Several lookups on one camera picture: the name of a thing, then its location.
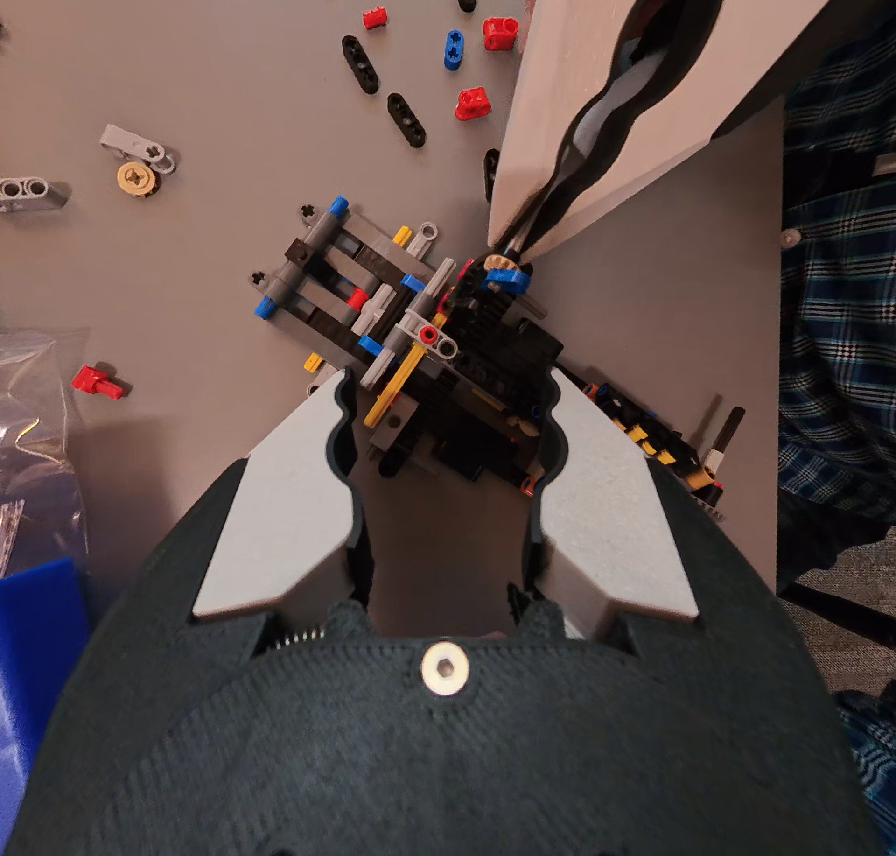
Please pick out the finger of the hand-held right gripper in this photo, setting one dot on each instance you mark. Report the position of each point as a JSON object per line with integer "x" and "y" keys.
{"x": 742, "y": 65}
{"x": 567, "y": 51}

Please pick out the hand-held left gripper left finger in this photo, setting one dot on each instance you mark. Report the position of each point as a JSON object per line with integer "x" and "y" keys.
{"x": 287, "y": 520}

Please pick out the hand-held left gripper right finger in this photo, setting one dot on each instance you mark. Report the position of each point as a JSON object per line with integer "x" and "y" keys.
{"x": 609, "y": 527}

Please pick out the long lego chassis assembly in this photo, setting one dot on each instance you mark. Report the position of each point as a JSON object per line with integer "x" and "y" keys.
{"x": 420, "y": 352}

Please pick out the red lego bush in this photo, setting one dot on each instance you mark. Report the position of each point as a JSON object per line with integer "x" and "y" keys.
{"x": 472, "y": 103}
{"x": 500, "y": 33}

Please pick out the blue lego liftarm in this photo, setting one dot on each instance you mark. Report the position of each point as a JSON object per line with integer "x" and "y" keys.
{"x": 453, "y": 49}

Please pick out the red lego pin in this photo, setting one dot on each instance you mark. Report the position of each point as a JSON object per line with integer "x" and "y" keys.
{"x": 94, "y": 380}
{"x": 374, "y": 18}

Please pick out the tan lego pulley wheel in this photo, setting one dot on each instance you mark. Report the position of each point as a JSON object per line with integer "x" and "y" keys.
{"x": 136, "y": 178}

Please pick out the grey lego liftarm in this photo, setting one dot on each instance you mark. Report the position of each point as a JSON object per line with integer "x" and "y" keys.
{"x": 126, "y": 142}

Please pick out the light grey lego beam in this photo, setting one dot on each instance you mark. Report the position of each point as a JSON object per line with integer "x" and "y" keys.
{"x": 31, "y": 193}

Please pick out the black rod with white band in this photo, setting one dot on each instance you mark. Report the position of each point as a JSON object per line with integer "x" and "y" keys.
{"x": 728, "y": 436}

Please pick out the empty clear plastic bag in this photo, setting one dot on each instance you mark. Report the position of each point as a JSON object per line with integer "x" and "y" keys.
{"x": 35, "y": 450}

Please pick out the person's torso in plaid shirt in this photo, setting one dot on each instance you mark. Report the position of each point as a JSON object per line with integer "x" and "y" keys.
{"x": 840, "y": 380}

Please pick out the blue plastic bin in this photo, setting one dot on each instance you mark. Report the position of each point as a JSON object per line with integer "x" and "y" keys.
{"x": 35, "y": 660}

